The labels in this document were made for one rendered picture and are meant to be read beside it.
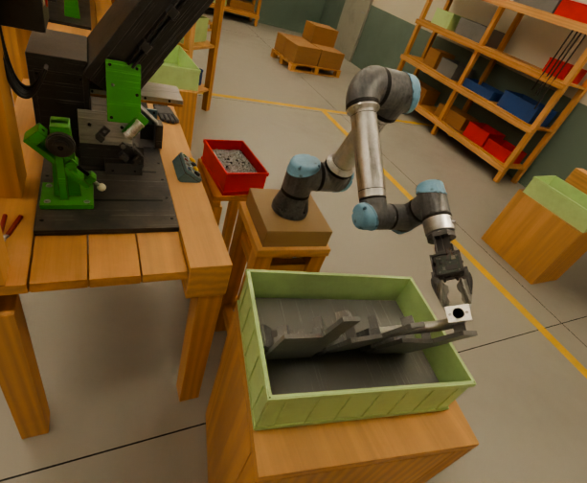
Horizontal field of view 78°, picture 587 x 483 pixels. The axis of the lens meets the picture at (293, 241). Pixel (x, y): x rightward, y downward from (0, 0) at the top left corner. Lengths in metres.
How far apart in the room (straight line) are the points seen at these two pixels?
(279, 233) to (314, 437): 0.69
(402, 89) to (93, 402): 1.75
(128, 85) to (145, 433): 1.41
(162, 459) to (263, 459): 0.87
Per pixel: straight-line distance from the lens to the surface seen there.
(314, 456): 1.07
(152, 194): 1.48
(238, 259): 1.74
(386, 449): 1.17
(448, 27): 7.32
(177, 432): 1.88
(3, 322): 1.32
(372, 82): 1.13
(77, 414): 1.95
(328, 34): 8.23
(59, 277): 1.20
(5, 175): 1.45
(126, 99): 1.56
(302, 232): 1.41
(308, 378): 1.09
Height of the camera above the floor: 1.74
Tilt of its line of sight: 37 degrees down
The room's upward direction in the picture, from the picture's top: 20 degrees clockwise
